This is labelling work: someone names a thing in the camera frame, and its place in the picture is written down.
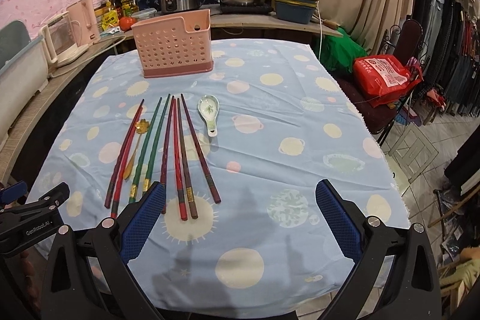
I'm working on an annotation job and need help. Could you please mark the dark maroon chopstick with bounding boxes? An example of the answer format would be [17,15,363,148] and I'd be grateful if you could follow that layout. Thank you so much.
[181,94,221,204]
[160,96,175,190]
[104,100,144,209]

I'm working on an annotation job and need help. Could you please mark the red chopstick left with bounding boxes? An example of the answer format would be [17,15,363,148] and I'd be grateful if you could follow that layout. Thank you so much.
[110,109,145,219]

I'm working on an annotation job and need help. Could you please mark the green chopstick left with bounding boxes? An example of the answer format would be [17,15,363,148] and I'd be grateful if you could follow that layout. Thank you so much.
[128,97,162,203]

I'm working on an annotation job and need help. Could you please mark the green chopstick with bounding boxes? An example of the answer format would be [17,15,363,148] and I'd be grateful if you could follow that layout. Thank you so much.
[128,97,162,203]
[143,94,171,193]

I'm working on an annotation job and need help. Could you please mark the green chopstick right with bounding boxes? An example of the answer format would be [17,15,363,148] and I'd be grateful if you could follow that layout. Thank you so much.
[143,94,171,193]

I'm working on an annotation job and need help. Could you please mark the bright red chopstick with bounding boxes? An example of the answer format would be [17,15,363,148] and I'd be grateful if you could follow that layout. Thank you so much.
[172,98,188,221]

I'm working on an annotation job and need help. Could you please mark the brown chopstick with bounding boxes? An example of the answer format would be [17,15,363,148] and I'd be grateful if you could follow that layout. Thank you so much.
[176,98,199,219]

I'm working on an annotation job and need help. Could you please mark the blue planet pattern tablecloth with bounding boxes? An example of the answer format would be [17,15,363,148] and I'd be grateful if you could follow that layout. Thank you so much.
[28,39,408,319]

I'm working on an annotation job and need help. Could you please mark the gold flower spoon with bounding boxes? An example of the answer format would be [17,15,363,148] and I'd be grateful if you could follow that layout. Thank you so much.
[123,118,150,180]

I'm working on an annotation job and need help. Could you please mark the white plastic storage bin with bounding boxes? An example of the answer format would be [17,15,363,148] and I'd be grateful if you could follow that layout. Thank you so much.
[0,20,48,145]

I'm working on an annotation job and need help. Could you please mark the red plastic bag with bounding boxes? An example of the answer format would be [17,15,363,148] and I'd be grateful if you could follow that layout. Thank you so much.
[352,54,423,107]

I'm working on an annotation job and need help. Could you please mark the green plastic bag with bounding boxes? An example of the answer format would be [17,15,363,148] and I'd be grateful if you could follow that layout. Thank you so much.
[314,32,367,74]

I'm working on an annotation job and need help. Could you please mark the white glass kettle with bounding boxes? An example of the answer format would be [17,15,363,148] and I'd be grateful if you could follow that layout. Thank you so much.
[40,12,89,70]

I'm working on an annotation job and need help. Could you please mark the pink perforated utensil holder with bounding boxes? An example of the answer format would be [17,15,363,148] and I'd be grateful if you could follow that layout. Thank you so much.
[132,9,214,78]

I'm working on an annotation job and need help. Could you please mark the dark metal chair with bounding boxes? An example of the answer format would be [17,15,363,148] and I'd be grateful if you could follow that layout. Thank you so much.
[333,19,423,144]

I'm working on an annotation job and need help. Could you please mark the orange tomato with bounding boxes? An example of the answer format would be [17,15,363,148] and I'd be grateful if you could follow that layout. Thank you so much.
[119,16,137,32]

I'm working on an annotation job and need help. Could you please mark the pink electric kettle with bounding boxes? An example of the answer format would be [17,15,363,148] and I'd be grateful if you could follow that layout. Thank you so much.
[67,0,100,46]

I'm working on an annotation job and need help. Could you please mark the yellow snack packet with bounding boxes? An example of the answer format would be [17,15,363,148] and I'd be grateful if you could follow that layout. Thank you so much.
[102,10,120,31]

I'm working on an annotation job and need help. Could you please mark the clear plastic food container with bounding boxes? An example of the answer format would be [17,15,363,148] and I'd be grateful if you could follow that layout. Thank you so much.
[131,8,158,21]

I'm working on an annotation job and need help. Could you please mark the cooking oil bottle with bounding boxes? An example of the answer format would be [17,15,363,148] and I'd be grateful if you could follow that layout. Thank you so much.
[120,0,138,17]

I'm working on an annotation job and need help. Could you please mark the hanging dark clothes rack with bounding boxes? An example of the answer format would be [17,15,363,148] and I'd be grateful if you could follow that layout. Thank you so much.
[413,0,479,115]

